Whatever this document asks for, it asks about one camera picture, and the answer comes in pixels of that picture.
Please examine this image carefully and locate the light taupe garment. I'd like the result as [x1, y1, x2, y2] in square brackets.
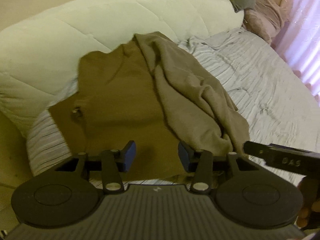
[132, 32, 249, 156]

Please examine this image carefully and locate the dark brown shirt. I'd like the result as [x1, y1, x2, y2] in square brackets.
[49, 41, 184, 181]

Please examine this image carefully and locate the person's right hand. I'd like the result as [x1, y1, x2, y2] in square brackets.
[297, 176, 319, 228]

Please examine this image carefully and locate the striped grey bed cover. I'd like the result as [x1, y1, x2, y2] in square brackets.
[27, 28, 319, 175]

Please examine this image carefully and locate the pink curtain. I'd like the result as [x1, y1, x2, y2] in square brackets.
[272, 0, 319, 101]

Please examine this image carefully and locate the white padded headboard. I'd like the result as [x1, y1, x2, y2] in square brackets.
[1, 0, 244, 135]

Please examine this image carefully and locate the pink velvet pillow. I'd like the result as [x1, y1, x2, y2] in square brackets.
[242, 0, 288, 45]

